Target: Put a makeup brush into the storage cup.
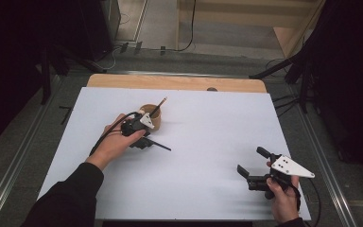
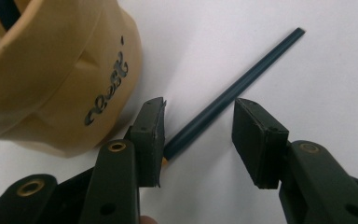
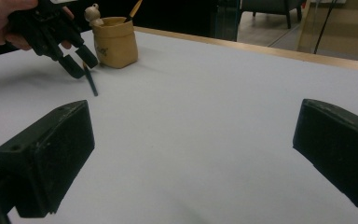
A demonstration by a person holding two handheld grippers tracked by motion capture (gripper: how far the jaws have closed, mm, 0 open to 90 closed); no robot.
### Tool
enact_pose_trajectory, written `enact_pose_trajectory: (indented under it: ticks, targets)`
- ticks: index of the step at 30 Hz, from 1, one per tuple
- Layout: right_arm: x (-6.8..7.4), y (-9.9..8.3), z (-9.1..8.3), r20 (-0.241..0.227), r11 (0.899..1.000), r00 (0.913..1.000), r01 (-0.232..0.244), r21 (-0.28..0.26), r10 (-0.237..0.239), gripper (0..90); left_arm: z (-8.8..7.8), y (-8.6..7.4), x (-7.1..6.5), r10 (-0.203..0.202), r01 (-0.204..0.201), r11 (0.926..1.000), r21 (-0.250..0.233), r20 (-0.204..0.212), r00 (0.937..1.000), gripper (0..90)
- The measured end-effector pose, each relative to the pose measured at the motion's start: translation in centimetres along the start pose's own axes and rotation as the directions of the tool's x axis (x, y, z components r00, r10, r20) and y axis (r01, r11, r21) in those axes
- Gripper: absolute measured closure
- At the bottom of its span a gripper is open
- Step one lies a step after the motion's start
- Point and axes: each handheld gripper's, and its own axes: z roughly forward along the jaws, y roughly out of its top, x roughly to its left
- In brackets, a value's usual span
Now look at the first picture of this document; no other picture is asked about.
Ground wooden table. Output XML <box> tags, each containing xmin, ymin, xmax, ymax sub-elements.
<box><xmin>86</xmin><ymin>73</ymin><xmax>268</xmax><ymax>94</ymax></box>

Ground white board sheet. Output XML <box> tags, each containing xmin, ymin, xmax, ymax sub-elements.
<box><xmin>37</xmin><ymin>86</ymin><xmax>312</xmax><ymax>221</ymax></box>

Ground person's left hand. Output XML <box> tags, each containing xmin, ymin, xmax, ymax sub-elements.
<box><xmin>85</xmin><ymin>113</ymin><xmax>147</xmax><ymax>172</ymax></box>

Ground black curtain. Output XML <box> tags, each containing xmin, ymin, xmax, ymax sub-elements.
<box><xmin>0</xmin><ymin>0</ymin><xmax>88</xmax><ymax>154</ymax></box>
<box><xmin>296</xmin><ymin>0</ymin><xmax>363</xmax><ymax>179</ymax></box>

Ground person's right hand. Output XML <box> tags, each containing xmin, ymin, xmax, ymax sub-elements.
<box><xmin>266</xmin><ymin>175</ymin><xmax>302</xmax><ymax>224</ymax></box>

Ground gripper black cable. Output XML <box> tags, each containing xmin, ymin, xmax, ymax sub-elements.
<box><xmin>297</xmin><ymin>178</ymin><xmax>323</xmax><ymax>227</ymax></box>
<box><xmin>89</xmin><ymin>111</ymin><xmax>140</xmax><ymax>157</ymax></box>

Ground black tripod stand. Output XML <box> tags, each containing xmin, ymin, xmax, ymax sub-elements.
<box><xmin>249</xmin><ymin>53</ymin><xmax>317</xmax><ymax>115</ymax></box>
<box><xmin>40</xmin><ymin>44</ymin><xmax>108</xmax><ymax>106</ymax></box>

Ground black hanging cable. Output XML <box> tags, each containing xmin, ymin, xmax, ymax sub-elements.
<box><xmin>169</xmin><ymin>0</ymin><xmax>199</xmax><ymax>53</ymax></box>

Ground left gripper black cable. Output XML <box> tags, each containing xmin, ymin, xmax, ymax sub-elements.
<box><xmin>89</xmin><ymin>111</ymin><xmax>140</xmax><ymax>157</ymax></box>

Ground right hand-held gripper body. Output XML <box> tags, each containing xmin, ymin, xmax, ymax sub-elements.
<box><xmin>247</xmin><ymin>153</ymin><xmax>316</xmax><ymax>201</ymax></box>

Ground white floor cable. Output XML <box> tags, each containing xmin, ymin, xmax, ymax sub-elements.
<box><xmin>102</xmin><ymin>44</ymin><xmax>130</xmax><ymax>72</ymax></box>

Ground tan pen holder with bear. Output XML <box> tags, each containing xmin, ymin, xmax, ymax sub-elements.
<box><xmin>138</xmin><ymin>103</ymin><xmax>163</xmax><ymax>131</ymax></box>

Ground wooden frame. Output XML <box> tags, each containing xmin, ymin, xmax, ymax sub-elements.
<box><xmin>175</xmin><ymin>0</ymin><xmax>326</xmax><ymax>59</ymax></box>

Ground dark paintbrush with gold ferrule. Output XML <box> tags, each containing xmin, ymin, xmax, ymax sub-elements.
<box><xmin>147</xmin><ymin>140</ymin><xmax>173</xmax><ymax>152</ymax></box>
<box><xmin>149</xmin><ymin>96</ymin><xmax>168</xmax><ymax>118</ymax></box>

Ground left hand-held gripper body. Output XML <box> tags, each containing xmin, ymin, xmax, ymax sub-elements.
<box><xmin>120</xmin><ymin>112</ymin><xmax>156</xmax><ymax>138</ymax></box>

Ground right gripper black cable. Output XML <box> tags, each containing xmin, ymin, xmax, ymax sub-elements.
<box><xmin>297</xmin><ymin>178</ymin><xmax>323</xmax><ymax>227</ymax></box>

